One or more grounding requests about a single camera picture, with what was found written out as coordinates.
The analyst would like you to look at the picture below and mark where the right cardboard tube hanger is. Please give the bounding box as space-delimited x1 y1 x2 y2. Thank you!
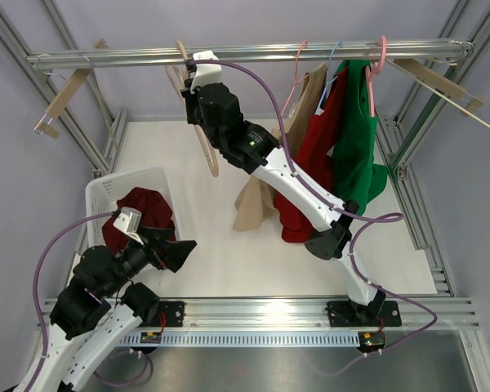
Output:
387 59 485 119

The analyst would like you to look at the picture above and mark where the maroon t shirt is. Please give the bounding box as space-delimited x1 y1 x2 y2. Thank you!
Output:
101 186 177 256

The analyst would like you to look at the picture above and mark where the red t shirt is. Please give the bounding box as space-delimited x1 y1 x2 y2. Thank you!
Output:
274 65 349 243

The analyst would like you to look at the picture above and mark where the silver clothes rail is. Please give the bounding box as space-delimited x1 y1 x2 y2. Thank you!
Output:
26 38 474 70

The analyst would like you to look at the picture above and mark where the aluminium frame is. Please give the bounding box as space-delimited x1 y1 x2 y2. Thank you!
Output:
0 1 490 389

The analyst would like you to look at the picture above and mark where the pink plastic hanger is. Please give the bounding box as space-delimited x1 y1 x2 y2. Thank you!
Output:
365 35 387 118

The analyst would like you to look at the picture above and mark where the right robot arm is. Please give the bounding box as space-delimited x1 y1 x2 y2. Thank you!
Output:
181 78 402 327

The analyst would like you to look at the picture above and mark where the beige t shirt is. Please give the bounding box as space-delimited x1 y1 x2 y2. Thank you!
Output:
233 63 334 232

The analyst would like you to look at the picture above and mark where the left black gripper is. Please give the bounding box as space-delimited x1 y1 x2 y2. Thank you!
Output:
103 225 196 296

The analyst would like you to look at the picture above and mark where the white plastic laundry basket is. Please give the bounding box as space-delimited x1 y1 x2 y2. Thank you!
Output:
86 166 181 240

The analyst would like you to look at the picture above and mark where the white slotted cable duct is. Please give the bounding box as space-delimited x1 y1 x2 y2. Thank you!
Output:
118 331 360 348

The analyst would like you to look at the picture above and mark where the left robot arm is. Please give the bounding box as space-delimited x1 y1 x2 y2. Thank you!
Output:
15 228 197 391

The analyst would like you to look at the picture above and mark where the beige wooden hanger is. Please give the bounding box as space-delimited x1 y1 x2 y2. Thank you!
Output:
165 39 221 179

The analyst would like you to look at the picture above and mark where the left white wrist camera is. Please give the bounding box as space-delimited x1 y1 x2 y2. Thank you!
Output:
113 207 144 245

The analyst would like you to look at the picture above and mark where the pink wire hanger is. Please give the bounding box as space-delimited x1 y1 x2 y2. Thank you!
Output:
281 40 308 115

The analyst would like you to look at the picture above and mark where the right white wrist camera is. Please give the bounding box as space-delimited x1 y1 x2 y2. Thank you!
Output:
184 50 222 94

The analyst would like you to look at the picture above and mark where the blue wire hanger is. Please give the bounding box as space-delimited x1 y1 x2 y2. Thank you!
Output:
314 41 343 116

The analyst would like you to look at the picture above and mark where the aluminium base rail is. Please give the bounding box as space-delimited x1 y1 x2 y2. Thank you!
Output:
160 296 480 331

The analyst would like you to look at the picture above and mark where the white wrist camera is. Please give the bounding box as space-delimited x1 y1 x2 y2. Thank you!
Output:
184 50 222 94
113 207 144 245

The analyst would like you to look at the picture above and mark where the green t shirt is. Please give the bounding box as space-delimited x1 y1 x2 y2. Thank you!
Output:
332 60 387 215

